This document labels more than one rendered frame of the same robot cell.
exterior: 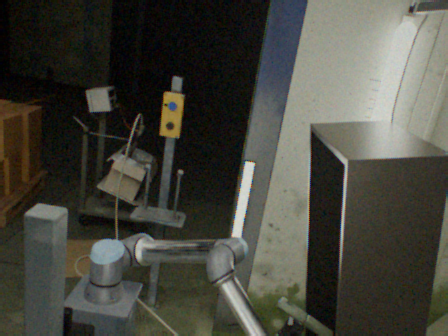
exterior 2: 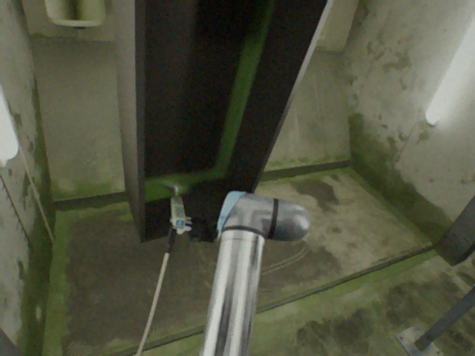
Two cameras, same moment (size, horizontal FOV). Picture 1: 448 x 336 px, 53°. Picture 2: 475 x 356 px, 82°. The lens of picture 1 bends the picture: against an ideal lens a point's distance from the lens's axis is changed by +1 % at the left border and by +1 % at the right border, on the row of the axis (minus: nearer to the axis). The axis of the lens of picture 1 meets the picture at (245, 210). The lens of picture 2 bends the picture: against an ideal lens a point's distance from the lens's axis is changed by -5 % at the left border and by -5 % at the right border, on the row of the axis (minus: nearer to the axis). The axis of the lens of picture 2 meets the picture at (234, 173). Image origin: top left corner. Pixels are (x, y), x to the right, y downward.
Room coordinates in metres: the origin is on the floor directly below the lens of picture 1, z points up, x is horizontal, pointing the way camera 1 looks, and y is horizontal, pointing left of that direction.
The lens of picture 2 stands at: (2.08, 0.54, 1.60)
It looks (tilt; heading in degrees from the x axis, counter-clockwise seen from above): 35 degrees down; 245
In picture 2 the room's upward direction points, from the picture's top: 9 degrees clockwise
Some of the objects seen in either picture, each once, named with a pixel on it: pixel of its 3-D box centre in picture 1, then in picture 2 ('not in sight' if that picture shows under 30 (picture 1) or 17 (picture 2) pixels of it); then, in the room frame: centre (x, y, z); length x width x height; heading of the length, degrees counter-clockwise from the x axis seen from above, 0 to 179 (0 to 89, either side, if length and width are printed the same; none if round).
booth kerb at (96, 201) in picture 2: not in sight; (231, 181); (1.26, -1.28, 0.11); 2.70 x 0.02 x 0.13; 2
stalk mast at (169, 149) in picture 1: (163, 202); not in sight; (2.77, 0.55, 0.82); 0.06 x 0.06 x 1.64; 2
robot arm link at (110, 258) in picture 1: (108, 260); not in sight; (1.89, 0.60, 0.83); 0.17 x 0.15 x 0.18; 153
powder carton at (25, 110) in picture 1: (20, 125); not in sight; (4.45, 2.43, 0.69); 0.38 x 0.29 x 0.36; 8
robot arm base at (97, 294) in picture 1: (105, 285); not in sight; (1.88, 0.61, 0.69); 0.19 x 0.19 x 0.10
